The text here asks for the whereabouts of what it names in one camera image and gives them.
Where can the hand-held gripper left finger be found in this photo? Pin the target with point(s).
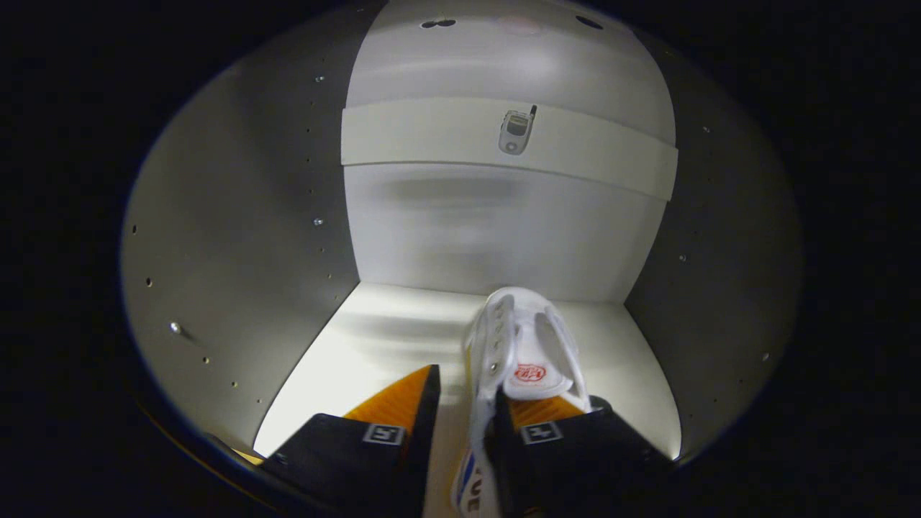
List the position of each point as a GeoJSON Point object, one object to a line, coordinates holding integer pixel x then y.
{"type": "Point", "coordinates": [360, 467]}

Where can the white shoe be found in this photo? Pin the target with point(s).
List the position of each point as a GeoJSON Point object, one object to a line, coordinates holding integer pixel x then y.
{"type": "Point", "coordinates": [532, 338]}

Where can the dark grey shoe cabinet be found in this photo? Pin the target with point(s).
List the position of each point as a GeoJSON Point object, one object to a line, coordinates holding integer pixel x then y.
{"type": "Point", "coordinates": [237, 216]}

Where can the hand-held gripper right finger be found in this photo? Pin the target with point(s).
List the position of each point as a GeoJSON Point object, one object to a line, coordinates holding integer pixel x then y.
{"type": "Point", "coordinates": [575, 464]}

